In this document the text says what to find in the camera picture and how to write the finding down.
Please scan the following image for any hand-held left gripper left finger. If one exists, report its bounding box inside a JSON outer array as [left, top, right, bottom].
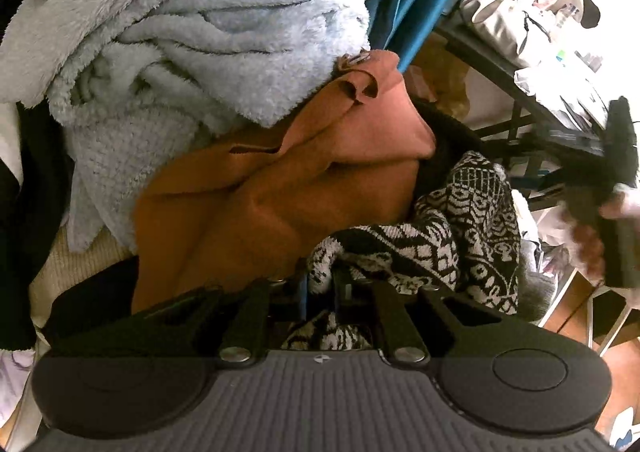
[[127, 261, 308, 366]]

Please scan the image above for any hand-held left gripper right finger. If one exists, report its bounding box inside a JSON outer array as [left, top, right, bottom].
[[332, 266, 504, 366]]

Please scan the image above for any black white patterned knit sweater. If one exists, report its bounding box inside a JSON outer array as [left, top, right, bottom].
[[280, 149, 523, 353]]

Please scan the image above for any person's right hand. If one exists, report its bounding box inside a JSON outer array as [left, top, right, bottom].
[[562, 182, 640, 280]]

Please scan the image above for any rust brown garment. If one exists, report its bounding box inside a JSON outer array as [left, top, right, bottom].
[[131, 49, 437, 315]]

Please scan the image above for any grey fuzzy cloth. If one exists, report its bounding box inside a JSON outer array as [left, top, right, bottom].
[[519, 239, 557, 323]]

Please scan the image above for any cluttered side table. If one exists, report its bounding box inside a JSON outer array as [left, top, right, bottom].
[[435, 22, 616, 213]]

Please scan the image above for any white bag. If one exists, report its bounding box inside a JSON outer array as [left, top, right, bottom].
[[457, 0, 553, 67]]

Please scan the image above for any tan fuzzy cloth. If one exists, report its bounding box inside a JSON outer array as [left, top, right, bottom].
[[412, 39, 471, 123]]

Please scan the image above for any cream knit cloth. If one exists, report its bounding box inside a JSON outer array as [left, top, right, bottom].
[[27, 224, 141, 317]]

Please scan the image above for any black cloth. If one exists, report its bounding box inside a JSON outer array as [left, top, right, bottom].
[[0, 102, 76, 350]]

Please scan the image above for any light blue fleece blanket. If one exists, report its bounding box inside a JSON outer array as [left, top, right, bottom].
[[0, 0, 388, 253]]

